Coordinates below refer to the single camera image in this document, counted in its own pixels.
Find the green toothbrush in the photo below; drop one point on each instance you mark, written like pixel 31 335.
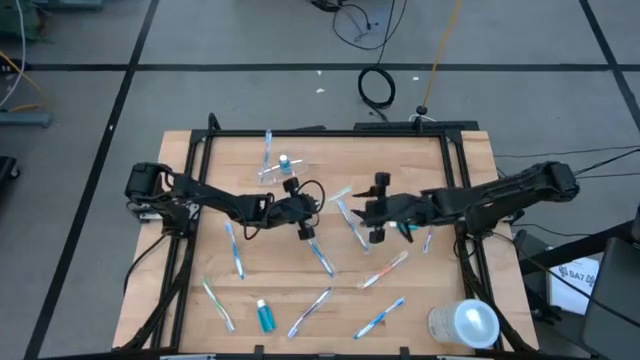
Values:
pixel 218 304

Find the black aluminium table frame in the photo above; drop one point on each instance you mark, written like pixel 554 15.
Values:
pixel 325 133

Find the orange toothbrush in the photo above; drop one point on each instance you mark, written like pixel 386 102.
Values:
pixel 384 270

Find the blue toothbrush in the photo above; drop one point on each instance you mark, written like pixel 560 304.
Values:
pixel 380 318
pixel 322 259
pixel 235 250
pixel 356 231
pixel 268 147

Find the green-white toothbrush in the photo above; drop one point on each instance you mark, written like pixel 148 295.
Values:
pixel 341 193

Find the clear acrylic organizer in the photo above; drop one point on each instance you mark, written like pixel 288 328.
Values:
pixel 300 169

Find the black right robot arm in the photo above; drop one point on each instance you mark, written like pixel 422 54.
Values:
pixel 500 195

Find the white printed paper sheet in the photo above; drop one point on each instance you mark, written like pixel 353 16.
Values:
pixel 572 290

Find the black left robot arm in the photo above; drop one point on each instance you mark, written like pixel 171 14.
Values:
pixel 215 197

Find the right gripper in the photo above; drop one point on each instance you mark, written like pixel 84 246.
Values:
pixel 400 210

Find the grey bar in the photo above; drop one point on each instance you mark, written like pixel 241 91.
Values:
pixel 25 119

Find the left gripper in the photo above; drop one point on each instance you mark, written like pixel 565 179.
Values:
pixel 292 210

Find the black metal beam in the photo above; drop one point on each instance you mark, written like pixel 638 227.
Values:
pixel 575 250

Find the green crate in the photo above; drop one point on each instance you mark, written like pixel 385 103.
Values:
pixel 20 22

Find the white plastic canister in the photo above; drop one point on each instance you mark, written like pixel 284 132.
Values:
pixel 462 325

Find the teal mouthwash bottle white cap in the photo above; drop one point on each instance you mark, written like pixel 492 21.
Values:
pixel 284 165
pixel 411 227
pixel 266 318

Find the purple toothbrush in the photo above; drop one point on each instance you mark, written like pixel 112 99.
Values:
pixel 310 312
pixel 427 242

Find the black chair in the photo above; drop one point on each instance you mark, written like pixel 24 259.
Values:
pixel 615 300

